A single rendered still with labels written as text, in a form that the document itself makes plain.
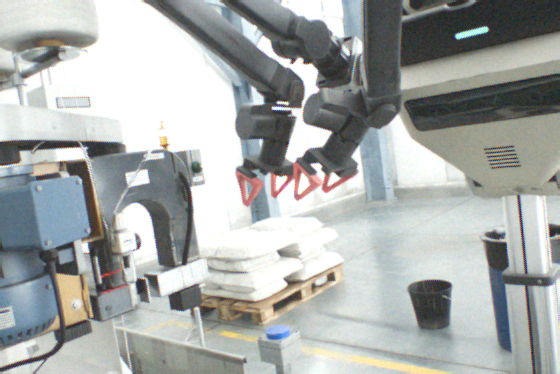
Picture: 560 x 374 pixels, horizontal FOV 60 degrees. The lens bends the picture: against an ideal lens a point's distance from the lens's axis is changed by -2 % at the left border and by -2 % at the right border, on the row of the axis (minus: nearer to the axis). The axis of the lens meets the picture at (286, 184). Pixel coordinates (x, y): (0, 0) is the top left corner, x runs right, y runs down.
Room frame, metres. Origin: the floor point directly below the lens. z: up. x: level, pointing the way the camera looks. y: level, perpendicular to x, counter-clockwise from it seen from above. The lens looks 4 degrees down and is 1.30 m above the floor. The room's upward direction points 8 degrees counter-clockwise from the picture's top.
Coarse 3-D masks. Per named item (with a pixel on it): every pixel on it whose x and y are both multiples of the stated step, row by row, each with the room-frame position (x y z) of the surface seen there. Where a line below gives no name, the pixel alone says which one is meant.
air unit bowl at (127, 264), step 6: (120, 258) 0.96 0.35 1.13; (126, 258) 0.96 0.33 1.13; (132, 258) 0.97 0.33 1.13; (120, 264) 0.96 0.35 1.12; (126, 264) 0.96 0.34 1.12; (132, 264) 0.96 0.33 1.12; (120, 270) 0.96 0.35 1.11; (126, 270) 0.96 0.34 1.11; (132, 270) 0.96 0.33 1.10; (126, 276) 0.96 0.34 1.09; (132, 276) 0.96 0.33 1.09; (126, 282) 0.96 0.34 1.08; (132, 282) 0.96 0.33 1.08
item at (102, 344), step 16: (112, 320) 1.14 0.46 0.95; (48, 336) 1.39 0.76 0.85; (96, 336) 1.20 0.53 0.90; (112, 336) 1.15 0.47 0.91; (64, 352) 1.33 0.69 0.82; (80, 352) 1.26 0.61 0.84; (96, 352) 1.21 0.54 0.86; (112, 352) 1.16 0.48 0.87; (32, 368) 1.32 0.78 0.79; (48, 368) 1.25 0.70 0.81; (64, 368) 1.24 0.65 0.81; (80, 368) 1.22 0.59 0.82; (96, 368) 1.20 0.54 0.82; (112, 368) 1.16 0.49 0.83; (128, 368) 1.23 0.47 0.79
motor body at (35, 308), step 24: (0, 168) 0.67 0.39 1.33; (24, 168) 0.70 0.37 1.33; (0, 240) 0.66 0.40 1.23; (0, 264) 0.65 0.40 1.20; (24, 264) 0.69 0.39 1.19; (0, 288) 0.66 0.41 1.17; (24, 288) 0.67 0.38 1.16; (48, 288) 0.70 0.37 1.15; (0, 312) 0.64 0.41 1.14; (24, 312) 0.66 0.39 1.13; (48, 312) 0.70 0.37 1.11; (0, 336) 0.64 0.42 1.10; (24, 336) 0.67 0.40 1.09
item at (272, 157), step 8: (264, 144) 1.02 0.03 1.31; (272, 144) 1.00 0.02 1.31; (280, 144) 1.00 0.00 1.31; (288, 144) 1.02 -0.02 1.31; (264, 152) 1.02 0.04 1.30; (272, 152) 1.01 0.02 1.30; (280, 152) 1.01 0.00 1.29; (248, 160) 1.02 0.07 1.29; (256, 160) 1.02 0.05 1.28; (264, 160) 1.02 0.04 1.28; (272, 160) 1.01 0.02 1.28; (280, 160) 1.02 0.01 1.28; (288, 160) 1.07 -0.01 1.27; (264, 168) 0.99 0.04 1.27; (272, 168) 1.00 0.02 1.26; (280, 168) 1.02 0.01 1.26
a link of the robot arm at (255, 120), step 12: (300, 84) 0.98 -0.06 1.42; (288, 96) 0.97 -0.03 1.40; (300, 96) 0.98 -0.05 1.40; (240, 108) 0.96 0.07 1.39; (252, 108) 0.94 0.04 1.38; (264, 108) 0.96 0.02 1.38; (288, 108) 0.97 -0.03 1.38; (300, 108) 0.99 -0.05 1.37; (240, 120) 0.96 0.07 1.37; (252, 120) 0.93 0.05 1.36; (264, 120) 0.95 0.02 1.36; (240, 132) 0.96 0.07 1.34; (252, 132) 0.94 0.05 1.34; (264, 132) 0.96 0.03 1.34
